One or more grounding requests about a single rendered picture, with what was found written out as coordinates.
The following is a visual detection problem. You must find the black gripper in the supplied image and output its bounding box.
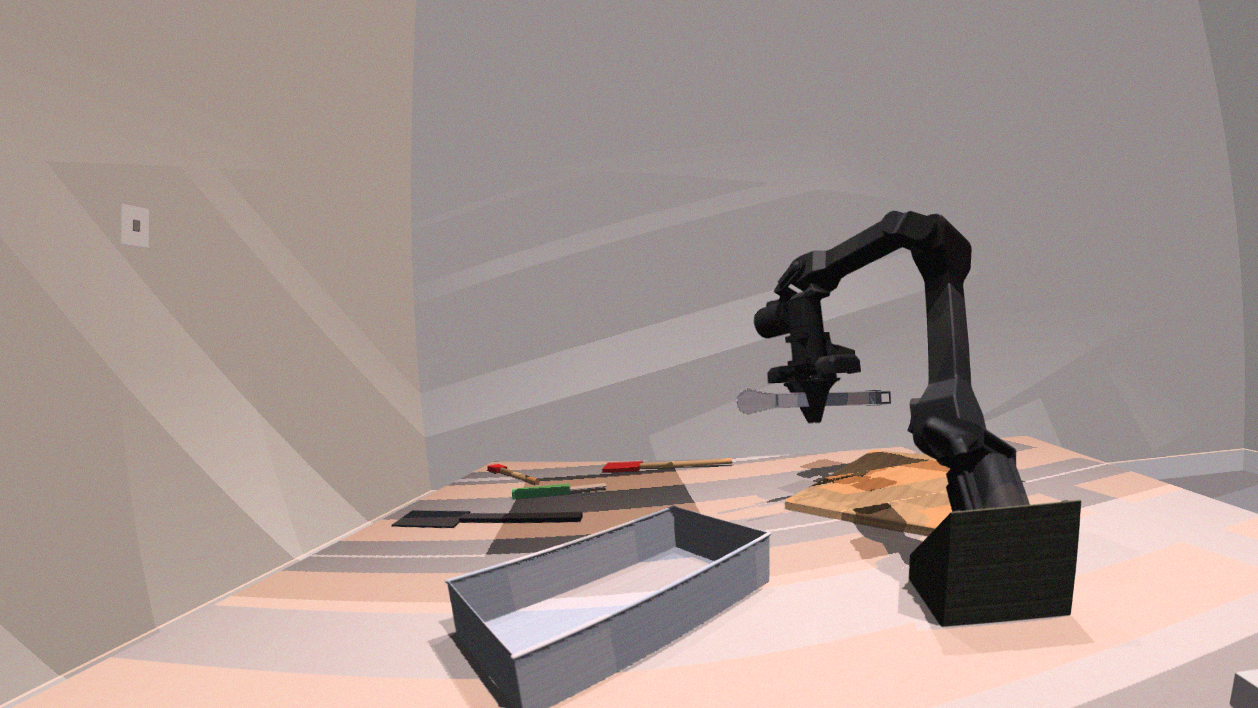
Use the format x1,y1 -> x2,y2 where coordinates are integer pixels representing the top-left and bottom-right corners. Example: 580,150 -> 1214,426
767,324 -> 860,424

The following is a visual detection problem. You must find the grey rectangular roasting tin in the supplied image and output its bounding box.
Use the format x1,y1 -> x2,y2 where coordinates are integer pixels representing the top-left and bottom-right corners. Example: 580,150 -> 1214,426
445,506 -> 771,708

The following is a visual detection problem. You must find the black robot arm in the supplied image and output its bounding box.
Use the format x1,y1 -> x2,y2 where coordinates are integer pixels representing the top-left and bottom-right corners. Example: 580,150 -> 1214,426
754,211 -> 1030,512

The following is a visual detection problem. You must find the light wooden board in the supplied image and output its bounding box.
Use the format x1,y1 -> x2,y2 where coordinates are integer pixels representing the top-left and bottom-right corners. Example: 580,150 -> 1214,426
784,450 -> 952,536

